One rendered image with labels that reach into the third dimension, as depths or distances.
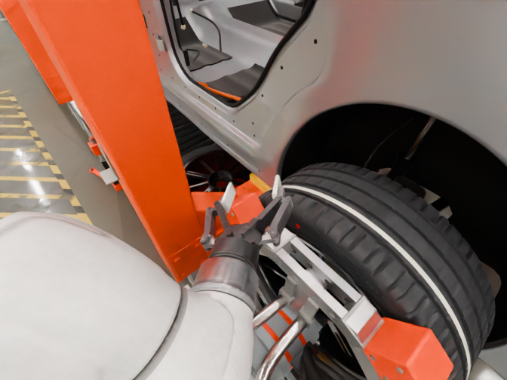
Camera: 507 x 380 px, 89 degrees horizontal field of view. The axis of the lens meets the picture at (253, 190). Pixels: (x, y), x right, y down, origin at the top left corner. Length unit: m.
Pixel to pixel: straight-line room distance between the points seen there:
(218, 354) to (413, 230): 0.44
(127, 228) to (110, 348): 1.89
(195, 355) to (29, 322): 0.13
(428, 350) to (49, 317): 0.47
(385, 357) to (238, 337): 0.27
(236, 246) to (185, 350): 0.16
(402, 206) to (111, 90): 0.62
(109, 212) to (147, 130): 1.68
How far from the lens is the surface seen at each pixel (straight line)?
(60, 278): 0.24
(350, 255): 0.52
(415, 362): 0.49
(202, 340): 0.28
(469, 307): 0.66
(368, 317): 0.53
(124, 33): 0.58
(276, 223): 0.42
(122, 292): 0.25
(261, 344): 0.69
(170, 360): 0.27
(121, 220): 2.20
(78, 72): 0.58
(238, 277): 0.35
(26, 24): 2.53
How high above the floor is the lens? 1.59
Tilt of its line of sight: 48 degrees down
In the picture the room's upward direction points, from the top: straight up
